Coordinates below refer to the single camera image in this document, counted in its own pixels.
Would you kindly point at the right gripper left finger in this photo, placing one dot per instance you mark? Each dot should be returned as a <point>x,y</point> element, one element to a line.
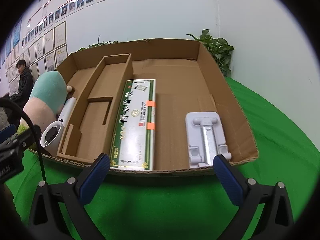
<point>46,220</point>

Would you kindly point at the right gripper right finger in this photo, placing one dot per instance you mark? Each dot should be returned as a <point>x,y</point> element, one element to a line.
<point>247,194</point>

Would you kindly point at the white handheld fan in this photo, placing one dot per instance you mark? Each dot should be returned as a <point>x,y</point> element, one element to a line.
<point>52,135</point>

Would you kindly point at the narrow cardboard tray box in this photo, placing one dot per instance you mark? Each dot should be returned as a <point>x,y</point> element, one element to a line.
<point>97,89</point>

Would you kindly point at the white folding phone stand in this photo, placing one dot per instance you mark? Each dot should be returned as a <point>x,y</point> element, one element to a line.
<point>206,138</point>

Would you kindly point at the green white medicine box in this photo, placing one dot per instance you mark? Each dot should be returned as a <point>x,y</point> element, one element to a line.
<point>133,142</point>

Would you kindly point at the seated man in black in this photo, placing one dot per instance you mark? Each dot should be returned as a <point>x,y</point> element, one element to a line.
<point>25,85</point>

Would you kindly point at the pastel plush toy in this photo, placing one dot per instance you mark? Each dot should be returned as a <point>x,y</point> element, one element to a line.
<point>47,99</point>

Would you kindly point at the left potted plant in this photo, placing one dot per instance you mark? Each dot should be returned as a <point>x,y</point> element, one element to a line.
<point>97,44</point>

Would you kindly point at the potted plant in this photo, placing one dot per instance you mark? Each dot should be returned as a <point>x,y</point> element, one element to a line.
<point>97,44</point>
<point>219,48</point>

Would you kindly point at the large flat cardboard box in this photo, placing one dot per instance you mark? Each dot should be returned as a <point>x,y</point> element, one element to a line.
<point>187,80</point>

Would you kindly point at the right potted plant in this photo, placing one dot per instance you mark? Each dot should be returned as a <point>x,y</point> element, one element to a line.
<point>219,48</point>

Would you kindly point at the staff photo row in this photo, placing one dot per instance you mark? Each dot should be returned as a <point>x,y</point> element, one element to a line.
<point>43,14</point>

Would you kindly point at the framed certificates on wall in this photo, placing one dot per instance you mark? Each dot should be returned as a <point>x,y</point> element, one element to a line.
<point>43,53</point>

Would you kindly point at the blue wall poster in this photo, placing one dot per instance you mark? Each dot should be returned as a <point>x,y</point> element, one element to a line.
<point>10,48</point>

